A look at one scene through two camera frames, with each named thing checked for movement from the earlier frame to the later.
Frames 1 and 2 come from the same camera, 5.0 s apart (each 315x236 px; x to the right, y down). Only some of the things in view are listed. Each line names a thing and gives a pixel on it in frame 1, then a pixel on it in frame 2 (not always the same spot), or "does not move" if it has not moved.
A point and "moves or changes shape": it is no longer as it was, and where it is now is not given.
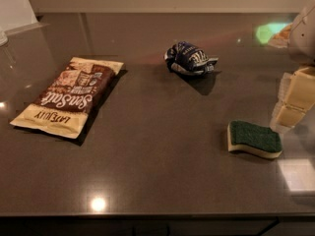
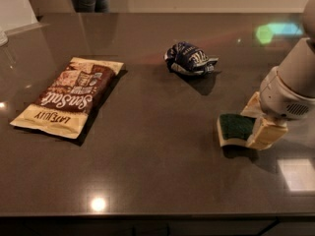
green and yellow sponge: [252, 139] moves or changes shape
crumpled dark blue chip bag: [187, 58] does not move
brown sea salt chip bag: [64, 106] does not move
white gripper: [303, 38] → [282, 99]
